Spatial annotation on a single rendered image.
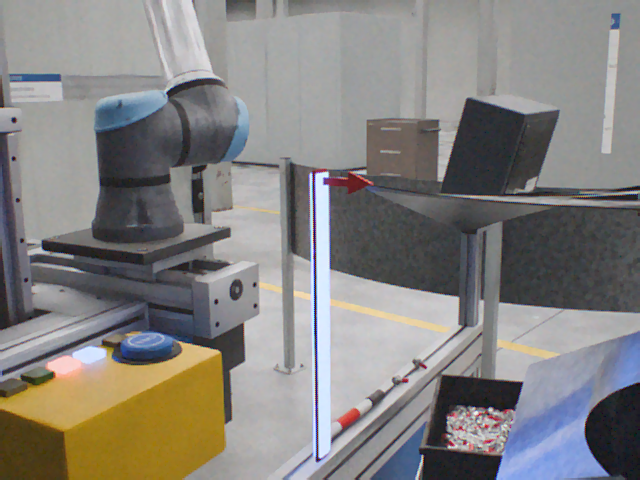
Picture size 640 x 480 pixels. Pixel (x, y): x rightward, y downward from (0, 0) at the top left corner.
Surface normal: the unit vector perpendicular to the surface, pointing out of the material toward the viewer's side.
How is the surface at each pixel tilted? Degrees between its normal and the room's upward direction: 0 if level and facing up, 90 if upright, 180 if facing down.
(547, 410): 55
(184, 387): 90
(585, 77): 90
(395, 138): 90
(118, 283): 90
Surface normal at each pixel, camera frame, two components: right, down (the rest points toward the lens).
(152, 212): 0.55, -0.13
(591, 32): -0.66, 0.18
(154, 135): 0.65, 0.16
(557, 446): -0.83, -0.53
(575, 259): -0.32, 0.22
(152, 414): 0.86, 0.11
